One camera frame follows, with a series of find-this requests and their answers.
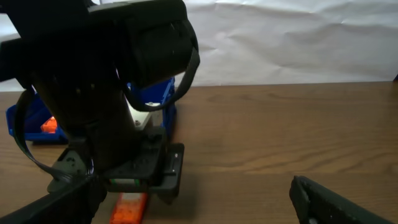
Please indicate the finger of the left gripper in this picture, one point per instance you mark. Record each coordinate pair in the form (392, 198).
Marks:
(70, 165)
(172, 174)

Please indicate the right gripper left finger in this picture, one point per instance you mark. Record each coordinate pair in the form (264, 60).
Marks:
(46, 208)

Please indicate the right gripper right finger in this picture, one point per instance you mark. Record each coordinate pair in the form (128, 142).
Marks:
(326, 208)

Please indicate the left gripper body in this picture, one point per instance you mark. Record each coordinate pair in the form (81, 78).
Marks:
(146, 161)

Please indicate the orange candy box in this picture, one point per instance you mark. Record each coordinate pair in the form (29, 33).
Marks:
(129, 208)
(49, 125)

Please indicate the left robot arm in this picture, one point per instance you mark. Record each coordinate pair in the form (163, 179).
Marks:
(77, 62)

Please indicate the blue tray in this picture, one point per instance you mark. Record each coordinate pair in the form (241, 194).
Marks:
(155, 91)

